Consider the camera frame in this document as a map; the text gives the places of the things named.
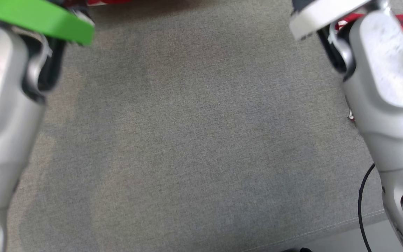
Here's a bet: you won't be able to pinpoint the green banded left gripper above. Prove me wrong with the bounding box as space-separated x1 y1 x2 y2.
0 0 96 46

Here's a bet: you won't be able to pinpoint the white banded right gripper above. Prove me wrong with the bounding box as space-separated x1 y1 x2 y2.
289 0 374 41

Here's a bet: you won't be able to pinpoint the red shorts white stripes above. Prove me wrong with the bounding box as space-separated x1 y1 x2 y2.
62 0 134 6

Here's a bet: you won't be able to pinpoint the grey fabric sofa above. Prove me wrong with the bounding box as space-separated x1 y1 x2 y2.
0 0 403 252

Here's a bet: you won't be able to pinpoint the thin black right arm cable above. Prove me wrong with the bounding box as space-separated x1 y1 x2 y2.
358 163 377 252

